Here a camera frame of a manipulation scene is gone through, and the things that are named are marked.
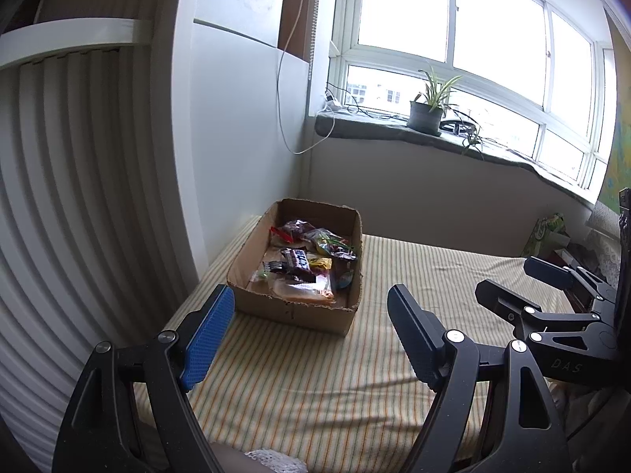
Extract white lace cover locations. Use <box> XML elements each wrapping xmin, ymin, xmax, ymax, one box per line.
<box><xmin>586</xmin><ymin>202</ymin><xmax>622</xmax><ymax>277</ymax></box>

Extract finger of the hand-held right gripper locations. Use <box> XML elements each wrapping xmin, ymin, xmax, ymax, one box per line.
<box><xmin>523</xmin><ymin>255</ymin><xmax>618</xmax><ymax>314</ymax></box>
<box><xmin>474</xmin><ymin>279</ymin><xmax>613</xmax><ymax>337</ymax></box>

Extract white cable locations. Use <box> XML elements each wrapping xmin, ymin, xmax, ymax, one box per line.
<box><xmin>277</xmin><ymin>0</ymin><xmax>337</xmax><ymax>155</ymax></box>

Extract striped blanket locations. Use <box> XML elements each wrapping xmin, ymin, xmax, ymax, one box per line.
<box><xmin>133</xmin><ymin>214</ymin><xmax>582</xmax><ymax>473</ymax></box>

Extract dark wooden cabinet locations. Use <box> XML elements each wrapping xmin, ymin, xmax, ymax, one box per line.
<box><xmin>552</xmin><ymin>249</ymin><xmax>617</xmax><ymax>301</ymax></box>

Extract cardboard box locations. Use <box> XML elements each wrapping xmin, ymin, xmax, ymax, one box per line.
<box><xmin>226</xmin><ymin>198</ymin><xmax>364</xmax><ymax>337</ymax></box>

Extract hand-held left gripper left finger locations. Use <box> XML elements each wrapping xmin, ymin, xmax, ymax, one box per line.
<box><xmin>52</xmin><ymin>285</ymin><xmax>236</xmax><ymax>473</ymax></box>

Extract white window frame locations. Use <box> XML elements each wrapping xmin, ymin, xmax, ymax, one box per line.
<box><xmin>328</xmin><ymin>0</ymin><xmax>617</xmax><ymax>193</ymax></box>

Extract pale crumpled cloth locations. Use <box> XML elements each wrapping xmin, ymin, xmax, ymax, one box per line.
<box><xmin>549</xmin><ymin>379</ymin><xmax>617</xmax><ymax>410</ymax></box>

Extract brown chocolate bar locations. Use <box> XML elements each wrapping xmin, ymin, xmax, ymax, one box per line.
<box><xmin>281</xmin><ymin>249</ymin><xmax>316</xmax><ymax>272</ymax></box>

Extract white wardrobe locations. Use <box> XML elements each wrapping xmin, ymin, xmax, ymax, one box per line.
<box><xmin>170</xmin><ymin>0</ymin><xmax>316</xmax><ymax>277</ymax></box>

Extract potted spider plant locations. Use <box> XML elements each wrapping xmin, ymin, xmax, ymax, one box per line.
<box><xmin>407</xmin><ymin>66</ymin><xmax>486</xmax><ymax>156</ymax></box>

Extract grey window sill mat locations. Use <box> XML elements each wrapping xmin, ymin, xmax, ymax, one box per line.
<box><xmin>315</xmin><ymin>111</ymin><xmax>599</xmax><ymax>203</ymax></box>

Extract white wooden beam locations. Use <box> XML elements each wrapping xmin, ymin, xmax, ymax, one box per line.
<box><xmin>0</xmin><ymin>19</ymin><xmax>155</xmax><ymax>71</ymax></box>

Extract white lace garment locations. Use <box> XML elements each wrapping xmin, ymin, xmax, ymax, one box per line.
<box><xmin>244</xmin><ymin>447</ymin><xmax>307</xmax><ymax>473</ymax></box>

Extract clear bag of dark dates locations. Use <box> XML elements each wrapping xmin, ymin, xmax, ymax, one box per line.
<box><xmin>283</xmin><ymin>218</ymin><xmax>316</xmax><ymax>242</ymax></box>

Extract yellow green wall poster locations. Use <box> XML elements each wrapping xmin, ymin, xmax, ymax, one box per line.
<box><xmin>599</xmin><ymin>10</ymin><xmax>631</xmax><ymax>218</ymax></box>

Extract white slatted door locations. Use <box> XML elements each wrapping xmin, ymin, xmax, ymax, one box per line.
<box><xmin>0</xmin><ymin>47</ymin><xmax>208</xmax><ymax>454</ymax></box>

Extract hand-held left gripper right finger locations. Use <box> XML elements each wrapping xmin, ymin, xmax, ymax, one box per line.
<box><xmin>387</xmin><ymin>284</ymin><xmax>575</xmax><ymax>473</ymax></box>

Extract person's leg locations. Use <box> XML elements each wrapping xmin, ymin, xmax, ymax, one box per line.
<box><xmin>209</xmin><ymin>442</ymin><xmax>252</xmax><ymax>473</ymax></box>

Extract green gift bag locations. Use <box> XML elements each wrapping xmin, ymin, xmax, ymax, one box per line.
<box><xmin>523</xmin><ymin>213</ymin><xmax>568</xmax><ymax>259</ymax></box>

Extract white bead blind cord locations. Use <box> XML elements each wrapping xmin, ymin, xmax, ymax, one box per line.
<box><xmin>306</xmin><ymin>0</ymin><xmax>321</xmax><ymax>80</ymax></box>

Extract black headset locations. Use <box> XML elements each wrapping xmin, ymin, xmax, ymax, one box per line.
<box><xmin>440</xmin><ymin>118</ymin><xmax>476</xmax><ymax>136</ymax></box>

